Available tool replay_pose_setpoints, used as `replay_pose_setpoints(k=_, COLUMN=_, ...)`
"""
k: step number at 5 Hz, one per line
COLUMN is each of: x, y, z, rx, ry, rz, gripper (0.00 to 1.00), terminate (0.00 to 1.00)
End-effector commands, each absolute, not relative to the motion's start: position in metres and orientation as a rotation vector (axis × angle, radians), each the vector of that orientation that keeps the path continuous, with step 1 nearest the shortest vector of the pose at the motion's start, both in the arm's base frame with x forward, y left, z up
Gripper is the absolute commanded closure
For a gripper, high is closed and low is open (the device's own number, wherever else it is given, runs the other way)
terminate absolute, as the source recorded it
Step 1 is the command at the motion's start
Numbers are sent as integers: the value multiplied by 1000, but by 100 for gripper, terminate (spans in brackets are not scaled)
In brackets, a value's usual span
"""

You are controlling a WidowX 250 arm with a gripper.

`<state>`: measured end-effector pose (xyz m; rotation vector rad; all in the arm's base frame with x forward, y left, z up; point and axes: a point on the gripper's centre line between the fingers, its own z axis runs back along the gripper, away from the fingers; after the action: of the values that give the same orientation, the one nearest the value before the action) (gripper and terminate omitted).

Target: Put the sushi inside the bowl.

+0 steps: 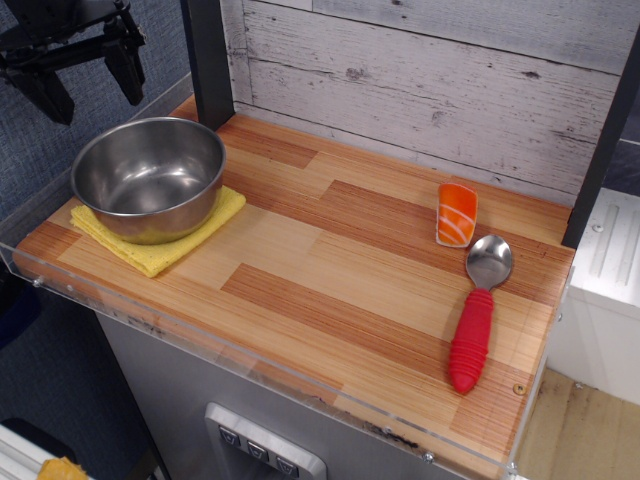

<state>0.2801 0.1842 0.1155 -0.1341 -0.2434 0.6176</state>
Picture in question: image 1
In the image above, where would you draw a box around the yellow folded cloth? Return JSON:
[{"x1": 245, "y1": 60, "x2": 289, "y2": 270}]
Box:
[{"x1": 69, "y1": 185, "x2": 248, "y2": 279}]

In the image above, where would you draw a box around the orange toy salmon sushi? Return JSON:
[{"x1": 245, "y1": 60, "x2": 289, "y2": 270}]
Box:
[{"x1": 436, "y1": 183, "x2": 478, "y2": 248}]

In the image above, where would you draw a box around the grey toy fridge cabinet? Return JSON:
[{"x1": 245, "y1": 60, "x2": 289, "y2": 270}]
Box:
[{"x1": 94, "y1": 312, "x2": 501, "y2": 480}]

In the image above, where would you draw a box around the black vertical post left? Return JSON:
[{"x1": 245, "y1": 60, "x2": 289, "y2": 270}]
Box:
[{"x1": 181, "y1": 0, "x2": 235, "y2": 130}]

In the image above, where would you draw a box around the silver dispenser button panel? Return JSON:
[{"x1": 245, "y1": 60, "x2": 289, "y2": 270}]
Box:
[{"x1": 204, "y1": 402, "x2": 327, "y2": 479}]

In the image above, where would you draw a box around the black vertical post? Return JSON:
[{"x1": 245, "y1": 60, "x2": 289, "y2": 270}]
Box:
[
  {"x1": 181, "y1": 0, "x2": 235, "y2": 130},
  {"x1": 561, "y1": 32, "x2": 639, "y2": 249}
]

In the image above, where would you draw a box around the stainless steel metal bowl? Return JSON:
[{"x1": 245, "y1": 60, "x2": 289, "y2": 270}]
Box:
[{"x1": 71, "y1": 117, "x2": 226, "y2": 245}]

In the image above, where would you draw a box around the clear acrylic edge guard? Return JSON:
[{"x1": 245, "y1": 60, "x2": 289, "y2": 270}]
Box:
[{"x1": 0, "y1": 240, "x2": 521, "y2": 480}]

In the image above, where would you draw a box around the red handled metal spoon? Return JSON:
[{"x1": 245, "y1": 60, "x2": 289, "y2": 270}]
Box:
[{"x1": 448, "y1": 235, "x2": 512, "y2": 394}]

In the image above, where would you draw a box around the black vertical post right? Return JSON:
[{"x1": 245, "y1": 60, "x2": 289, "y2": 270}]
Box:
[{"x1": 561, "y1": 32, "x2": 639, "y2": 249}]

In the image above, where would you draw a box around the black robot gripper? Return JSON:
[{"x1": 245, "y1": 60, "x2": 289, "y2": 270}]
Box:
[{"x1": 1, "y1": 1, "x2": 145, "y2": 125}]

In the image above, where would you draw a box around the white ribbed box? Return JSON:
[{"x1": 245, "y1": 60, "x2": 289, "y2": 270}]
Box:
[{"x1": 547, "y1": 188, "x2": 639, "y2": 404}]

